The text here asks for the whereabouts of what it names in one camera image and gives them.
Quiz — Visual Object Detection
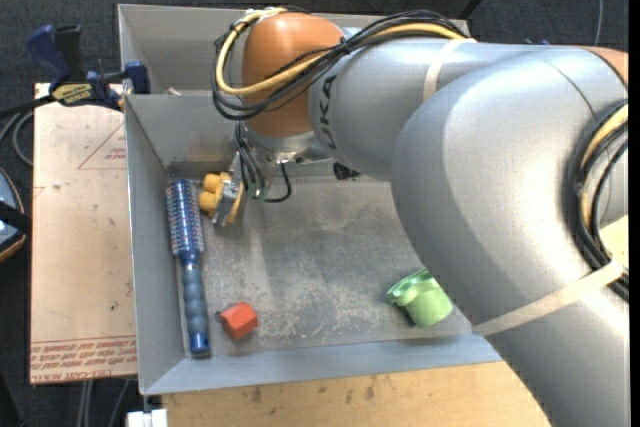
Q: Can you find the red-orange small block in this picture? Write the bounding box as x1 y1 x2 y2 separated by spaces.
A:
214 300 260 343

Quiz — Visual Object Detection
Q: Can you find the grey metal bin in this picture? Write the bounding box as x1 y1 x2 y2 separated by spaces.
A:
117 3 504 397

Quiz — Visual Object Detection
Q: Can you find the light green plastic cup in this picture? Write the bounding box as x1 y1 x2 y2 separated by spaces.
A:
385 267 455 330

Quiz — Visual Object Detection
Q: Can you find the yellow toy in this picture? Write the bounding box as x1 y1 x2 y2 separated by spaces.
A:
197 170 247 227

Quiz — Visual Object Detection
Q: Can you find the blue round hairbrush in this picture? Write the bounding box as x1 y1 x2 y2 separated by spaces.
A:
165 177 213 359

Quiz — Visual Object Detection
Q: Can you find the brown cardboard board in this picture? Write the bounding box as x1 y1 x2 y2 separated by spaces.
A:
29 81 139 386

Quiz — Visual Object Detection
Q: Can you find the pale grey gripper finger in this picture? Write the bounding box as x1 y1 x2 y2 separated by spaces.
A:
213 178 245 227

